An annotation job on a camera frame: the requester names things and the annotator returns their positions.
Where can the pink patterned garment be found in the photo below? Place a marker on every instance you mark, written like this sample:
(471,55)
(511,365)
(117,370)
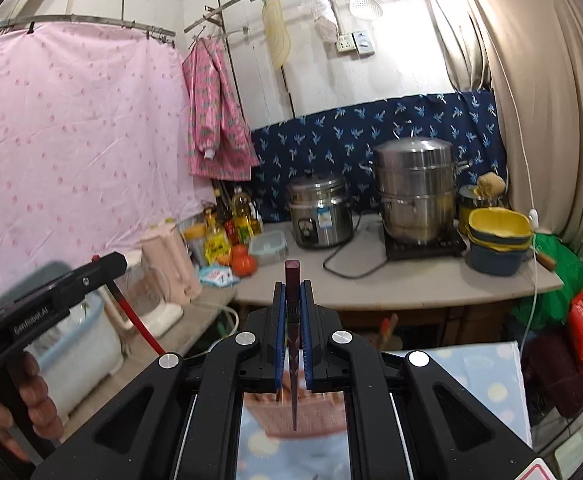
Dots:
(216,110)

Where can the white blender jug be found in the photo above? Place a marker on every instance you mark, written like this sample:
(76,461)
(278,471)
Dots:
(146,300)

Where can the maroon cloth bundle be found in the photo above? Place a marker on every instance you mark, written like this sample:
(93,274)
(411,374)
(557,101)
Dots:
(561,375)

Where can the steel steamer pot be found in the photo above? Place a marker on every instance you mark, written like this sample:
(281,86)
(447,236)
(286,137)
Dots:
(416,190)

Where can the black induction cooker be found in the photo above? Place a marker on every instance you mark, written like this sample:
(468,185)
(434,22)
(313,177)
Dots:
(421,250)

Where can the cooking oil bottle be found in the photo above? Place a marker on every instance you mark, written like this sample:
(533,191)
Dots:
(244,215)

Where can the wet wipes packet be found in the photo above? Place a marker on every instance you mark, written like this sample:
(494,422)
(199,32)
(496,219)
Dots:
(219,276)

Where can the yellow plastic basin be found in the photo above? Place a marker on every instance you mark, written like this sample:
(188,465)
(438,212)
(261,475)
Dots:
(501,225)

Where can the clear food container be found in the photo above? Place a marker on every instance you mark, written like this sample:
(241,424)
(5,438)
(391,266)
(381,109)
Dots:
(266,247)

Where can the wooden rolling pin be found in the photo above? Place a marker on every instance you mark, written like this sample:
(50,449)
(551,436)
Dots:
(545,260)

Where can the dark red chopstick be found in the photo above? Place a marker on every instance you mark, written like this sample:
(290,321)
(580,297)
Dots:
(293,280)

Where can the pink thermos jug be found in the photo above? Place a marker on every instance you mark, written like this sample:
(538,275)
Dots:
(171,265)

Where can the pink perforated utensil holder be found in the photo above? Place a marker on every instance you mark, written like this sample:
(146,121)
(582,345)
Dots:
(271,415)

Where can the green plastic bag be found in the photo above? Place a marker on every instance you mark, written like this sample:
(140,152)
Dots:
(559,280)

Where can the red tomato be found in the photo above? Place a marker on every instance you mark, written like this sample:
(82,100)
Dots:
(244,261)

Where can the yellow hanging scrubber pad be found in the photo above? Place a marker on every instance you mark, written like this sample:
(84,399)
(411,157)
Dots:
(276,35)

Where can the yellow labelled tin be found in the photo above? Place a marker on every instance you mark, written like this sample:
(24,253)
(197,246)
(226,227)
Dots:
(216,245)

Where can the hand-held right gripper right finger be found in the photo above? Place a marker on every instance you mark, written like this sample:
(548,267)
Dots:
(305,340)

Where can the blue leaf-print cloth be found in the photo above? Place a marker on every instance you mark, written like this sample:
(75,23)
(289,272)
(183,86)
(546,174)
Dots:
(321,145)

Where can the loofah scrubber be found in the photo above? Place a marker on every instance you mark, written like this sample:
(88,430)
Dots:
(490,185)

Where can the white wall socket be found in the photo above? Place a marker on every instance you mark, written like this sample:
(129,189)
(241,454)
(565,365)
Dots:
(359,42)

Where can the dark sauce bottle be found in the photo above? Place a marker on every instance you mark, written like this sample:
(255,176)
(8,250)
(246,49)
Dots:
(219,205)

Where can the pale blue plastic tub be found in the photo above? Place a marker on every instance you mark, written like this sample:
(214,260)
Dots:
(91,340)

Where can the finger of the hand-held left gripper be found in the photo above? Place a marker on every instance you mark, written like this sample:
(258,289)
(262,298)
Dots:
(86,272)

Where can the person's left hand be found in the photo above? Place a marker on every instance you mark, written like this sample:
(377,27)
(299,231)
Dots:
(41,405)

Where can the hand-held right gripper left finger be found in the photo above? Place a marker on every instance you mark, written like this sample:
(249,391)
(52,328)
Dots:
(281,340)

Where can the beige curtain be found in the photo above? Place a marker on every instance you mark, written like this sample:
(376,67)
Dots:
(546,85)

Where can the pink dotted curtain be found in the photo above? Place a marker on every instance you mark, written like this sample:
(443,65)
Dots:
(71,135)

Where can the metal curtain rail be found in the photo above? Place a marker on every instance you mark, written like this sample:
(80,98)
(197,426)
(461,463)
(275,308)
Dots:
(86,20)

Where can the steel rice cooker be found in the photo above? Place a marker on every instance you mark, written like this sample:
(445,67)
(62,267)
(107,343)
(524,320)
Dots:
(321,215)

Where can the white hanging cloth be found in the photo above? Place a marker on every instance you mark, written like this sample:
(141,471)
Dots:
(321,10)

